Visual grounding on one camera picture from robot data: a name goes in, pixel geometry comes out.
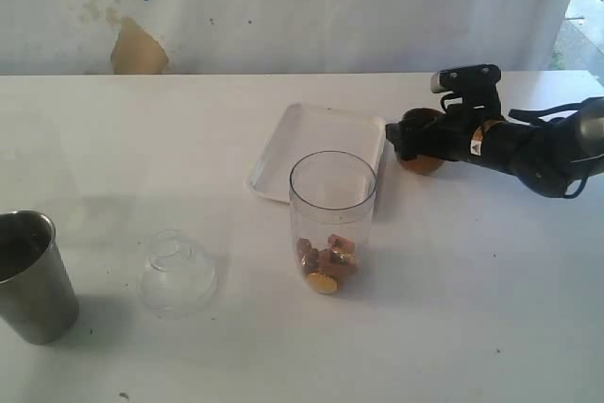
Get white rectangular tray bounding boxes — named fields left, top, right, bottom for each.
left=246, top=103, right=385, bottom=204

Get clear plastic shaker cup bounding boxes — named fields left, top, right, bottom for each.
left=289, top=151, right=377, bottom=294

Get brown wooden cup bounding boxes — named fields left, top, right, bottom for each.
left=397, top=108, right=444, bottom=176

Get stainless steel cup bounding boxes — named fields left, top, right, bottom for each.
left=1, top=210, right=79, bottom=345

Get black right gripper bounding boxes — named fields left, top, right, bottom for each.
left=385, top=107, right=503, bottom=166

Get clear plastic dome lid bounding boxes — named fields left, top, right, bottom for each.
left=136, top=229, right=218, bottom=319

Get wooden blocks and coins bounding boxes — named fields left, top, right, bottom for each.
left=295, top=234, right=359, bottom=295

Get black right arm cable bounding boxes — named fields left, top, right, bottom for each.
left=507, top=95, right=604, bottom=199

